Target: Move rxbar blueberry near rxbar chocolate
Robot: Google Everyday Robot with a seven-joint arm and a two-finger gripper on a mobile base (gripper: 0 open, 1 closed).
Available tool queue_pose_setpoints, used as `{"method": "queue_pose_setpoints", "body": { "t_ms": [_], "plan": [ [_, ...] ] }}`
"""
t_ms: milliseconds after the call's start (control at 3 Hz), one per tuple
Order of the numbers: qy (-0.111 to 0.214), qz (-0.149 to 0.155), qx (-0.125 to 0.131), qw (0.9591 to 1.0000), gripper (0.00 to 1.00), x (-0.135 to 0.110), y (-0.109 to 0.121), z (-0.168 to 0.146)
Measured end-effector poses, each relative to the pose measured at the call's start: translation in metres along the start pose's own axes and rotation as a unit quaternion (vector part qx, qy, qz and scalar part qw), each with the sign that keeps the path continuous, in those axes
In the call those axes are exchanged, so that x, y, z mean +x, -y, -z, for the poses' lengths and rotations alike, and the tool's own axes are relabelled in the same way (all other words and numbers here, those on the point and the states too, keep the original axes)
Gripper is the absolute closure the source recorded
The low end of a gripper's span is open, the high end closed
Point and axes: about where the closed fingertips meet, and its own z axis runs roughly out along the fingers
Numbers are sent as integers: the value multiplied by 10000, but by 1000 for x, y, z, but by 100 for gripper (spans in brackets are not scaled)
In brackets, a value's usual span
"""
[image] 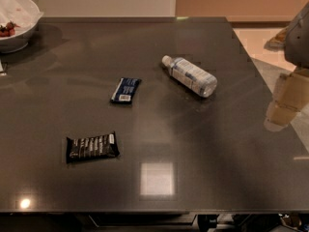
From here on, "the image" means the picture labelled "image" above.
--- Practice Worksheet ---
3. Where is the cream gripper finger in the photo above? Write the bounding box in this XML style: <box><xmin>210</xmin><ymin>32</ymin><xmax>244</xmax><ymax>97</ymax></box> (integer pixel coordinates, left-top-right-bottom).
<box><xmin>264</xmin><ymin>68</ymin><xmax>309</xmax><ymax>131</ymax></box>

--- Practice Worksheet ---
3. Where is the blue rxbar blueberry wrapper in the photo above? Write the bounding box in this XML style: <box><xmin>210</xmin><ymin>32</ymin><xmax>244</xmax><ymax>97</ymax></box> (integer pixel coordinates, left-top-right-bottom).
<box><xmin>110</xmin><ymin>77</ymin><xmax>141</xmax><ymax>104</ymax></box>

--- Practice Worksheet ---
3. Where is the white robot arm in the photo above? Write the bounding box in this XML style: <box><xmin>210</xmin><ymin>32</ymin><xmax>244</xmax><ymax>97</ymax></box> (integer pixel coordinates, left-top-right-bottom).
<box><xmin>264</xmin><ymin>3</ymin><xmax>309</xmax><ymax>131</ymax></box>

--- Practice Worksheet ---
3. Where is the black rxbar chocolate wrapper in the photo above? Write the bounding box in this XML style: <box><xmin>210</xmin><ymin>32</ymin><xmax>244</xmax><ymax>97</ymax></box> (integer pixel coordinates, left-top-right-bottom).
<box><xmin>66</xmin><ymin>132</ymin><xmax>120</xmax><ymax>163</ymax></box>

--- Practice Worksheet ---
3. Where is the clear plastic water bottle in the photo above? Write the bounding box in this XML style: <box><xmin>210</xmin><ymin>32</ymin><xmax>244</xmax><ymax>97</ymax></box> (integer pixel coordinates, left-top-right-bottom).
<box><xmin>162</xmin><ymin>55</ymin><xmax>217</xmax><ymax>98</ymax></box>

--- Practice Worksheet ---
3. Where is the white bowl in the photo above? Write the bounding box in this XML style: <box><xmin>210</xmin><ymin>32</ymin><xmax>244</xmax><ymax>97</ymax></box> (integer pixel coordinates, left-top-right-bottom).
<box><xmin>0</xmin><ymin>0</ymin><xmax>44</xmax><ymax>54</ymax></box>

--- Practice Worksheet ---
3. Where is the red fruit in bowl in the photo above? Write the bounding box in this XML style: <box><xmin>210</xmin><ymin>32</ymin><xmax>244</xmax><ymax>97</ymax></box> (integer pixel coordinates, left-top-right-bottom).
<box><xmin>0</xmin><ymin>21</ymin><xmax>17</xmax><ymax>38</ymax></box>

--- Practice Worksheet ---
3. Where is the white napkin in bowl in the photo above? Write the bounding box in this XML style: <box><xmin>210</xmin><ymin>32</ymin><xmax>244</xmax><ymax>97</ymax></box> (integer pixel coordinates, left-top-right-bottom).
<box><xmin>0</xmin><ymin>0</ymin><xmax>43</xmax><ymax>28</ymax></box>

